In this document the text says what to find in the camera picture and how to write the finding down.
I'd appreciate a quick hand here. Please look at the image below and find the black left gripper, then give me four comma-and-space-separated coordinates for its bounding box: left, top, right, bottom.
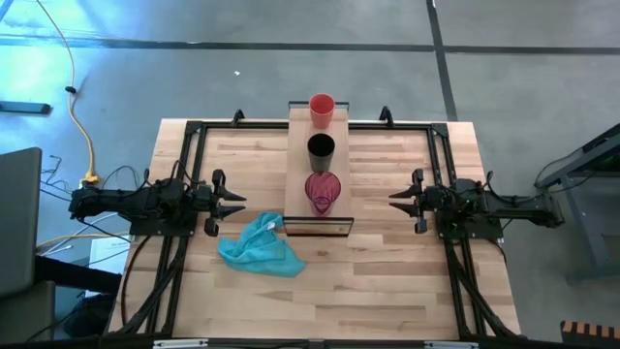
192, 168, 248, 238

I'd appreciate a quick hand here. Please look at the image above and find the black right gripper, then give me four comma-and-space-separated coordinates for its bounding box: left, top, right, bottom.
387, 168, 445, 235

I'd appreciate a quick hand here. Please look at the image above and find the translucent red faceted cup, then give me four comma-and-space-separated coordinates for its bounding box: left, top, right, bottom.
304, 171, 343, 217

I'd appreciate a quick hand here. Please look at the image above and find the black plastic cup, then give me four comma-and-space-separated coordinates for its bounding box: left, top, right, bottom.
306, 133, 337, 173

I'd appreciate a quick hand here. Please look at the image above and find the small orange plastic cup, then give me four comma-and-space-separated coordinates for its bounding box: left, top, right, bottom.
308, 93, 337, 131

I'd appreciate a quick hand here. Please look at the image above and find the blue cloth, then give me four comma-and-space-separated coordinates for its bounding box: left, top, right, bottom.
217, 211, 308, 278

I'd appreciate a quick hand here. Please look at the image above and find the white paper sheet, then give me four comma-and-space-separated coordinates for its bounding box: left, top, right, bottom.
88, 236, 132, 275

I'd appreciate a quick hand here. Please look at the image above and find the grey metal desk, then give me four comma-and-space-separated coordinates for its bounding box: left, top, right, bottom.
534, 123, 620, 282

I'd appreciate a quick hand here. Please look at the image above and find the black bag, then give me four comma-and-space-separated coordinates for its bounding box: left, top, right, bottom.
62, 292, 116, 339

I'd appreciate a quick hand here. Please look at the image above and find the grey panel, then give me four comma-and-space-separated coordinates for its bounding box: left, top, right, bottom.
0, 147, 44, 298

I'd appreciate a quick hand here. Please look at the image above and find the flat black floor strip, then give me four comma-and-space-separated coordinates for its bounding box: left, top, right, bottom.
0, 100, 52, 116

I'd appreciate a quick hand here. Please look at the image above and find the orange black striped object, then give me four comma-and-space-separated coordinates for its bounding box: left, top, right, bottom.
560, 319, 620, 347

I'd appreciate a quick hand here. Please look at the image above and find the wooden shelf with black frame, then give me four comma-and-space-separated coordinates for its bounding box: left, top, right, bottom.
282, 100, 356, 238

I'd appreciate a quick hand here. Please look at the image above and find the black cable bundle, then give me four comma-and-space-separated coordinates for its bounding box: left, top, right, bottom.
444, 239, 515, 339
119, 235, 191, 336

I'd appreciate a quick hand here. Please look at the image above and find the silver bracket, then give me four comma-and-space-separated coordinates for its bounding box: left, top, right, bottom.
153, 338, 210, 349
423, 340, 480, 349

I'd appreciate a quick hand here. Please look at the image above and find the yellow cable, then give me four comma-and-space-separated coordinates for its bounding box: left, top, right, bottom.
35, 0, 102, 186

